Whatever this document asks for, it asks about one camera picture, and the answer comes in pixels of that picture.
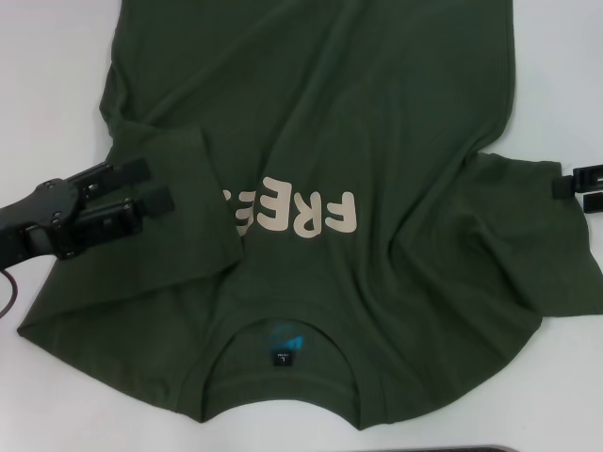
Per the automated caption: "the dark green printed t-shirt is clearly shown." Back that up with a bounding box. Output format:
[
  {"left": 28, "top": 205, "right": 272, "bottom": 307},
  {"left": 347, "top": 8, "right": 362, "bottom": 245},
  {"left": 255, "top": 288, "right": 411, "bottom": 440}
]
[{"left": 16, "top": 0, "right": 603, "bottom": 428}]

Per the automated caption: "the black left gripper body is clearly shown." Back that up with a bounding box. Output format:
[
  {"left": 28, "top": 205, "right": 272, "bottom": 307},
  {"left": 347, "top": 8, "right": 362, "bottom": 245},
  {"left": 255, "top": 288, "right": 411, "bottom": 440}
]
[{"left": 0, "top": 178, "right": 85, "bottom": 280}]

